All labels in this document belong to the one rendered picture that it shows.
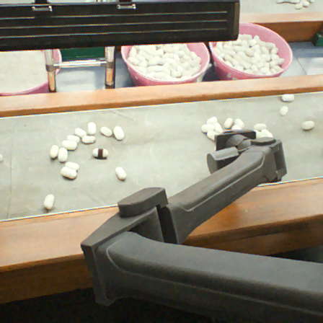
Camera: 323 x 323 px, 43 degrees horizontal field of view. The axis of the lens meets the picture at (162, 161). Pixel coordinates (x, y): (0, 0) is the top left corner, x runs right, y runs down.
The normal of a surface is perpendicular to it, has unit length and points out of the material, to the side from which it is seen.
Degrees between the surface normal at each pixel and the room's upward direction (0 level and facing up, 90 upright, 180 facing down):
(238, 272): 45
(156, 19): 57
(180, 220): 50
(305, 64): 0
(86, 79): 0
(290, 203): 0
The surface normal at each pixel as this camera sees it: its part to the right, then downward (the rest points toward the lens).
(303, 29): 0.22, 0.79
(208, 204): 0.74, -0.04
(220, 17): 0.26, 0.35
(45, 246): 0.12, -0.60
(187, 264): -0.25, -0.94
